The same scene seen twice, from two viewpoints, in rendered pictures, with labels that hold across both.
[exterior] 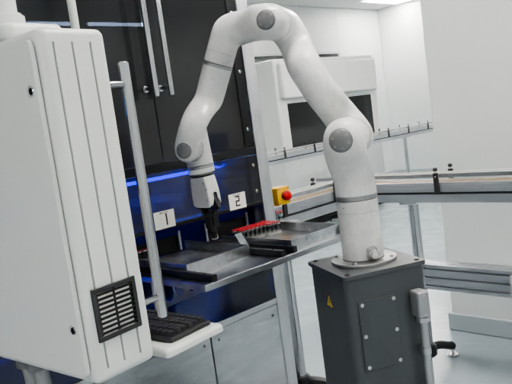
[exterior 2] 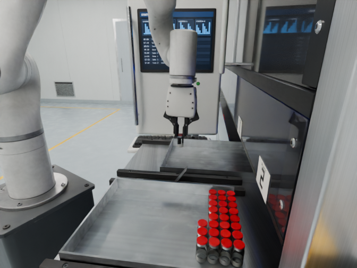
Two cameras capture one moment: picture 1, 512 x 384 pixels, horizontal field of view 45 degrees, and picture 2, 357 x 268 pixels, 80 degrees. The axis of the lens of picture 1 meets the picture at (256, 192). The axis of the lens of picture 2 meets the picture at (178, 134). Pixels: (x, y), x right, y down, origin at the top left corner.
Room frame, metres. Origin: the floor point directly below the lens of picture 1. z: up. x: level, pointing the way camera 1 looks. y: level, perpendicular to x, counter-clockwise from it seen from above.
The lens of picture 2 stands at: (2.51, -0.29, 1.25)
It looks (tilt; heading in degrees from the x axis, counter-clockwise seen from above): 20 degrees down; 141
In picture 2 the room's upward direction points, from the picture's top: straight up
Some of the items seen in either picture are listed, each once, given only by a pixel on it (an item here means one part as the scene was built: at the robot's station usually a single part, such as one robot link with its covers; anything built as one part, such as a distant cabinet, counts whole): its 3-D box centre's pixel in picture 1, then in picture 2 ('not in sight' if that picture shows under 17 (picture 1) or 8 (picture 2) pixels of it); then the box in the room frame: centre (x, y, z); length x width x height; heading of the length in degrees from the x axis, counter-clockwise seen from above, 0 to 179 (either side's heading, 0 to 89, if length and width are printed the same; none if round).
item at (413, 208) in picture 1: (420, 280); not in sight; (2.87, -0.72, 0.46); 0.09 x 0.09 x 0.77; 44
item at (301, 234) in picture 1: (280, 234); (164, 218); (2.18, -0.07, 0.90); 0.34 x 0.26 x 0.04; 44
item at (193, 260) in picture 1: (186, 256); (211, 157); (2.02, 0.26, 0.90); 0.34 x 0.26 x 0.04; 44
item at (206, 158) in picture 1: (195, 144); (182, 53); (1.95, 0.17, 1.26); 0.09 x 0.08 x 0.13; 164
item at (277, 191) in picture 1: (278, 195); not in sight; (2.51, -0.09, 1.00); 0.08 x 0.07 x 0.07; 44
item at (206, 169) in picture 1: (200, 169); (183, 80); (1.96, 0.16, 1.18); 0.09 x 0.08 x 0.03; 37
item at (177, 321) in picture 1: (139, 321); (171, 141); (1.63, 0.36, 0.82); 0.40 x 0.14 x 0.02; 50
